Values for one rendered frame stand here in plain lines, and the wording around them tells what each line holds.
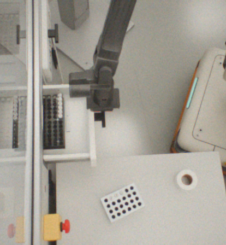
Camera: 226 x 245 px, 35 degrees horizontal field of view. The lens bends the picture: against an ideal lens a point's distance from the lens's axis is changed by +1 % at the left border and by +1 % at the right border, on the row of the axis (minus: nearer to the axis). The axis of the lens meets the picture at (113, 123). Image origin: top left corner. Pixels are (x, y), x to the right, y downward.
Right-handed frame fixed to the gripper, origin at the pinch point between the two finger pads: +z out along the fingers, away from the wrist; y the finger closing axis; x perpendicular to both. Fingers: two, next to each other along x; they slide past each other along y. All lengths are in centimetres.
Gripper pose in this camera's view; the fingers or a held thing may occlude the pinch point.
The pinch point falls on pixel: (101, 109)
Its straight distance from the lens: 118.3
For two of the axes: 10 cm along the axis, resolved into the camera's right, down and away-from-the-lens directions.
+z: -0.6, 3.4, 9.4
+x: 0.5, 9.4, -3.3
